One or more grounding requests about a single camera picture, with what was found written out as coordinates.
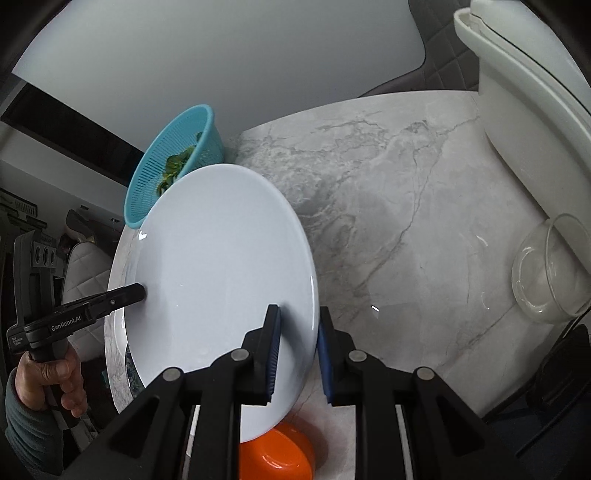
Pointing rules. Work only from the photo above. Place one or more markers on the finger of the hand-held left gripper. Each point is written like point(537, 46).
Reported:
point(122, 295)

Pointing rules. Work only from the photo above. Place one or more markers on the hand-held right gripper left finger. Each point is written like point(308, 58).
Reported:
point(274, 350)

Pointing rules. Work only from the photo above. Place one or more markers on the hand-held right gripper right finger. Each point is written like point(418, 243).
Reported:
point(324, 364)

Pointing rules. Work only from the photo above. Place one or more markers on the large white plate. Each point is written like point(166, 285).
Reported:
point(221, 254)

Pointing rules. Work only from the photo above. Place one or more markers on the person's left hand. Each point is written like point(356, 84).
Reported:
point(39, 378)

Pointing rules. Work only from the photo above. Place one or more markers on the white quilted chair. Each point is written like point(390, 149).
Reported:
point(83, 267)

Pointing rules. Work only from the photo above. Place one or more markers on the orange bowl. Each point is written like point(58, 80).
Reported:
point(277, 457)

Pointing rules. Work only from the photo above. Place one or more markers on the teal plastic colander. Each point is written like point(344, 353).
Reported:
point(150, 189)

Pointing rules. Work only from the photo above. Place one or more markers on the green leafy vegetables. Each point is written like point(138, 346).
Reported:
point(175, 164)

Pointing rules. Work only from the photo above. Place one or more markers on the clear glass bowl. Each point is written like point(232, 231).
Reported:
point(535, 286)

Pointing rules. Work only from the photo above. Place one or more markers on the white plastic appliance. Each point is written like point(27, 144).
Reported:
point(517, 92)

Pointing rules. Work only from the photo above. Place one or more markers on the dark quilted chair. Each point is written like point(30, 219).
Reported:
point(438, 50)

